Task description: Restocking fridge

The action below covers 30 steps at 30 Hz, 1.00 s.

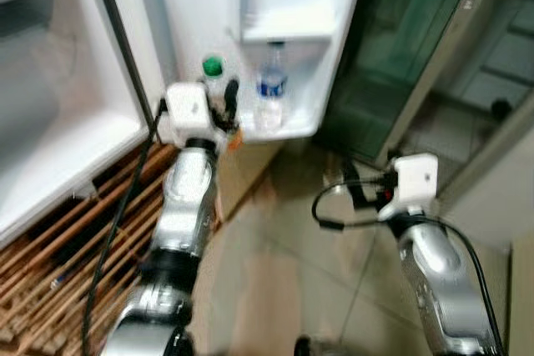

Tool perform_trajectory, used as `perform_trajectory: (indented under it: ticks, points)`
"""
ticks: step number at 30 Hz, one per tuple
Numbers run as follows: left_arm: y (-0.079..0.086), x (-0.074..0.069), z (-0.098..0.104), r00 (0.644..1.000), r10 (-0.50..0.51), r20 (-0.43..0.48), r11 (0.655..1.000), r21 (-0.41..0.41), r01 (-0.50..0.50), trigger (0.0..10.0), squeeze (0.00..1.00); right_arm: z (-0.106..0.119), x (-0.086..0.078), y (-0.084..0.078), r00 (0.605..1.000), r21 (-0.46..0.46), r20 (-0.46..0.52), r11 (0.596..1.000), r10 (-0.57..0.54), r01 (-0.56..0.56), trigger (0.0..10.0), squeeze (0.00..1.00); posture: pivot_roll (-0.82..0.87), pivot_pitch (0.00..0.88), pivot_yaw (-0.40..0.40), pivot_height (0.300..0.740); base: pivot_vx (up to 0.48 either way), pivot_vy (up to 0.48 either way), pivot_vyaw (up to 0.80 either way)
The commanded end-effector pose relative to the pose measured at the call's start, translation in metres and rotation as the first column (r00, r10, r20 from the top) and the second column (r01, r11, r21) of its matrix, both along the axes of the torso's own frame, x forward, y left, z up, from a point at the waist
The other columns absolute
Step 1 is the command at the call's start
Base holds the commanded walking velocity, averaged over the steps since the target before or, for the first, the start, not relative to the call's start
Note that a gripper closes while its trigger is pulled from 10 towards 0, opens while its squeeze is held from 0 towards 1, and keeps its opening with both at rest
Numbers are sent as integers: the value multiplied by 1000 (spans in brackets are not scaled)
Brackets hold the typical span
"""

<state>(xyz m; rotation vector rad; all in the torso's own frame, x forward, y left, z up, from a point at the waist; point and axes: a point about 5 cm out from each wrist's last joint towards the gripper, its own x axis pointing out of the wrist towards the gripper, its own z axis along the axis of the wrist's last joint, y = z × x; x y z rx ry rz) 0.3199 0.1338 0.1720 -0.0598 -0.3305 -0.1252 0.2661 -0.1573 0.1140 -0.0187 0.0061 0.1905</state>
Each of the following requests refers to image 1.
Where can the green-capped drink bottle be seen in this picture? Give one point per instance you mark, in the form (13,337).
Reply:
(214,67)

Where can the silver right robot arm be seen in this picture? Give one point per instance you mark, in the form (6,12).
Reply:
(438,281)

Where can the wooden slat pallet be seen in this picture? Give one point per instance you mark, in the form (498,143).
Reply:
(50,264)

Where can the silver fridge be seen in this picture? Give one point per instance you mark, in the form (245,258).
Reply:
(50,122)

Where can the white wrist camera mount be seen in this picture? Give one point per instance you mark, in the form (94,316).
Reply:
(415,179)
(185,110)

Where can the dark glass door cabinet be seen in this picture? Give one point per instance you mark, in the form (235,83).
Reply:
(400,47)

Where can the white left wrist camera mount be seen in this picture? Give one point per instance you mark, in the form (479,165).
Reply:
(185,110)

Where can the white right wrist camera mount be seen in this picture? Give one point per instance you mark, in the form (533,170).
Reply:
(415,179)

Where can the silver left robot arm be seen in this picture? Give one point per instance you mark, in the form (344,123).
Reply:
(188,198)

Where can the fridge door with shelf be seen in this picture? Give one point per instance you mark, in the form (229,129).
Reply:
(200,6)

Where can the black robot foot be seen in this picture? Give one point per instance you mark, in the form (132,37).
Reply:
(313,346)

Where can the blue-label water bottle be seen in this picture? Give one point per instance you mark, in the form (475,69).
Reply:
(271,89)

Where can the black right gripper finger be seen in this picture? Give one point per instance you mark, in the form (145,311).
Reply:
(357,188)

